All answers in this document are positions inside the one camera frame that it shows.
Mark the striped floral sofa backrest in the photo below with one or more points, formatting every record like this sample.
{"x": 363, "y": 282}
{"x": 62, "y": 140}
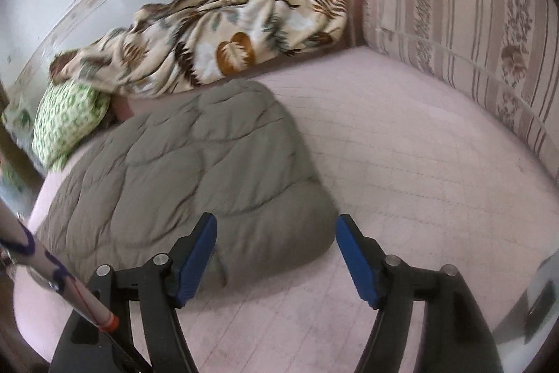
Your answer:
{"x": 458, "y": 6}

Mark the pale grey panel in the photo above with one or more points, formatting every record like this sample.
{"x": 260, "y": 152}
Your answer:
{"x": 515, "y": 312}

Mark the grey puffer jacket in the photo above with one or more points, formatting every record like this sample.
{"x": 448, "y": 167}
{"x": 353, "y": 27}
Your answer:
{"x": 174, "y": 180}

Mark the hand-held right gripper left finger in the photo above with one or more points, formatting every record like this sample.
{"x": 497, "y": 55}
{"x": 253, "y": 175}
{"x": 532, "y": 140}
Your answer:
{"x": 198, "y": 255}

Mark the leaf print fleece blanket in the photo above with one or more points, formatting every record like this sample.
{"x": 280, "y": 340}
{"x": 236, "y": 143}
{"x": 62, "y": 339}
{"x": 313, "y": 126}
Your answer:
{"x": 209, "y": 36}

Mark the white tube with orange tip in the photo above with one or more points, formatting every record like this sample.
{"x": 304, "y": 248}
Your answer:
{"x": 39, "y": 263}

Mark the green patterned pillow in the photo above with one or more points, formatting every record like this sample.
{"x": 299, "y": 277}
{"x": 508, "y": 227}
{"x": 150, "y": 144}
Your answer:
{"x": 65, "y": 119}

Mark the green white plastic bag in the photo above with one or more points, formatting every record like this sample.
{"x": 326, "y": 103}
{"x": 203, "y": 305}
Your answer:
{"x": 18, "y": 116}

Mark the pink quilted bed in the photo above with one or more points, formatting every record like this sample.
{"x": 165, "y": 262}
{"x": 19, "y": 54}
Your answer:
{"x": 415, "y": 159}

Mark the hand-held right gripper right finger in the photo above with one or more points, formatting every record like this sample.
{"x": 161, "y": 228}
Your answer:
{"x": 360, "y": 259}

